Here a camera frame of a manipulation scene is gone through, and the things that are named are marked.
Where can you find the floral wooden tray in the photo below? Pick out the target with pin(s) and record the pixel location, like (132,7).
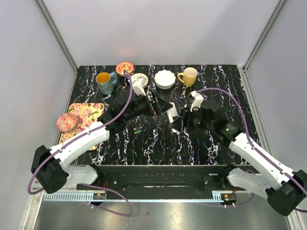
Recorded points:
(86,113)

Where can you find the cream round bowl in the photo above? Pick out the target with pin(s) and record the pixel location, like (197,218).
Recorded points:
(140,78)

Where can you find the white scalloped bowl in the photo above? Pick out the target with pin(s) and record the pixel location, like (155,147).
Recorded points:
(164,79)

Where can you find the aluminium frame post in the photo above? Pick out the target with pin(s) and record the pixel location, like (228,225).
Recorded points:
(55,31)

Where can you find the red patterned bowl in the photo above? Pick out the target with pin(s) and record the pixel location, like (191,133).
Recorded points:
(66,122)

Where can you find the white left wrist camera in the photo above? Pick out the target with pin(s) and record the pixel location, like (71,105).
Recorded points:
(138,89)

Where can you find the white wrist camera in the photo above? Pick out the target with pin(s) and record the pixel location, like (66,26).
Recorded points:
(138,89)
(196,99)

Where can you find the white red remote control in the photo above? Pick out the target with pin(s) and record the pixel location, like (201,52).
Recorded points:
(172,113)

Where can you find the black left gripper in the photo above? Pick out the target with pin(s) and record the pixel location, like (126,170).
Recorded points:
(162,105)

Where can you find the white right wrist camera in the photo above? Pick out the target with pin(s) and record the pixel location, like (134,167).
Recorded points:
(196,99)

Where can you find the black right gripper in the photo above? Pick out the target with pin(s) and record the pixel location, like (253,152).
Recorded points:
(186,114)

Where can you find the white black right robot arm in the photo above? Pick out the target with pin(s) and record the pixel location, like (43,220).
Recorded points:
(281,186)

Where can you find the yellow mug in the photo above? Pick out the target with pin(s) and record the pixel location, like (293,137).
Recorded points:
(188,76)

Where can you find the blue floral mug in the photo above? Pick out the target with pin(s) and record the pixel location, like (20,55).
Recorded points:
(106,82)

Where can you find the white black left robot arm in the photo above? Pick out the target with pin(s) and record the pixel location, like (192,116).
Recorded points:
(52,166)

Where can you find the orange patterned small bowl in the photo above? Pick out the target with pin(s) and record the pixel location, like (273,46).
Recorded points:
(129,67)

